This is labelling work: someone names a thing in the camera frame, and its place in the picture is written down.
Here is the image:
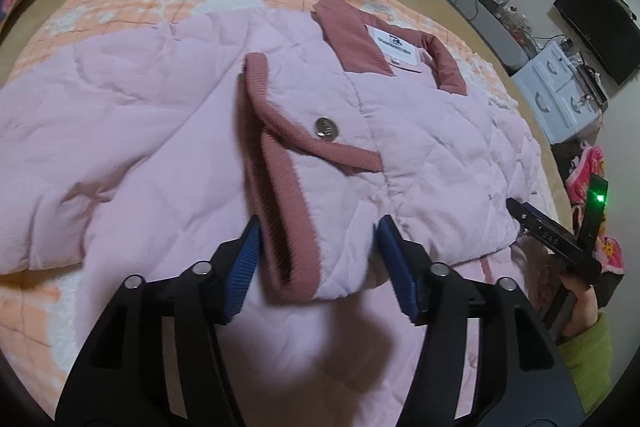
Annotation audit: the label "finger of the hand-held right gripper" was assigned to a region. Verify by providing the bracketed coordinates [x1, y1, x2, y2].
[506, 198, 540, 232]

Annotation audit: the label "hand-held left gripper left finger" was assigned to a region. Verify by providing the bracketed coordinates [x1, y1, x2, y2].
[55, 214, 264, 427]

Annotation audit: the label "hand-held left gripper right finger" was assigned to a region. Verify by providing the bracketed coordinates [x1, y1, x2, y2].
[376, 213, 587, 427]

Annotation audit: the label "pink quilted jacket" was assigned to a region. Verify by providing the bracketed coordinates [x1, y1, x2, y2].
[0, 0, 546, 427]

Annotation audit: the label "person's right forearm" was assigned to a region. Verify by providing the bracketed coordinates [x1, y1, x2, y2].
[556, 312, 615, 415]

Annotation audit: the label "person's right hand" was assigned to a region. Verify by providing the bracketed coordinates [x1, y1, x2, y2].
[559, 277, 602, 339]

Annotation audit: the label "pink floral slippers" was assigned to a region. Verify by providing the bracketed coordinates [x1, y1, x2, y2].
[565, 141, 627, 278]

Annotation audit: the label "white drawer cabinet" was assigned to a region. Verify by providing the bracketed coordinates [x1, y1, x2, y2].
[510, 44, 609, 146]

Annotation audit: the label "black television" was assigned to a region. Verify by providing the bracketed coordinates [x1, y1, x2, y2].
[552, 0, 640, 86]

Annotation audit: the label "grey vanity dresser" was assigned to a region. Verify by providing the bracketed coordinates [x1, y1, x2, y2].
[412, 0, 531, 76]

